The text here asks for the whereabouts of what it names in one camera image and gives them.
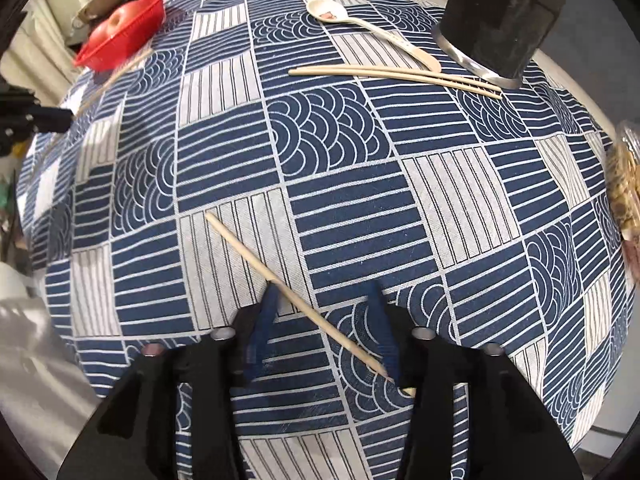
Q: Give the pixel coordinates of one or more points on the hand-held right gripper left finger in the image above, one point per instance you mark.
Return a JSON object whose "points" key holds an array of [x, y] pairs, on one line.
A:
{"points": [[260, 332]]}

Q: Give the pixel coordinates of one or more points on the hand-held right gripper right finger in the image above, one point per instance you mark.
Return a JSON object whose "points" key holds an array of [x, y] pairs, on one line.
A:
{"points": [[382, 330]]}

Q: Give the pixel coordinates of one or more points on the wooden chopstick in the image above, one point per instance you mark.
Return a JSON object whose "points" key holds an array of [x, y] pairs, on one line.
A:
{"points": [[120, 74], [425, 85], [240, 243], [425, 78]]}

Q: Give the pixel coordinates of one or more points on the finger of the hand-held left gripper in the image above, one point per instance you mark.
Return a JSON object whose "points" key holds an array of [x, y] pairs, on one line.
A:
{"points": [[52, 119]]}

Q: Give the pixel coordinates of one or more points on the red apple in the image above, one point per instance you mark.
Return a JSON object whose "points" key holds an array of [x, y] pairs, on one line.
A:
{"points": [[116, 24]]}

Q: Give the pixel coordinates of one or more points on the black cylindrical utensil holder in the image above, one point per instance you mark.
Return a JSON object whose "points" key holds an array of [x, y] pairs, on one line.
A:
{"points": [[500, 10]]}

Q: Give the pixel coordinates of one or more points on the white ceramic spoon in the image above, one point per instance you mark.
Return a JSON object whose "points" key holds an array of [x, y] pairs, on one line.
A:
{"points": [[325, 10]]}

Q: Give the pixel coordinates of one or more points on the blue checked tablecloth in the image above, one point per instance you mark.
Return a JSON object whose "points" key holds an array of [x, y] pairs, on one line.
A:
{"points": [[325, 160]]}

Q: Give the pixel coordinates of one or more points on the red plastic basket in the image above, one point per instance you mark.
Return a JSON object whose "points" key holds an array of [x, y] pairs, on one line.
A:
{"points": [[115, 54]]}

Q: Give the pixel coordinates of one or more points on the clear snack packet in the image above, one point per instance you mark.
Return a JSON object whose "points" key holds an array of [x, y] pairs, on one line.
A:
{"points": [[622, 185]]}

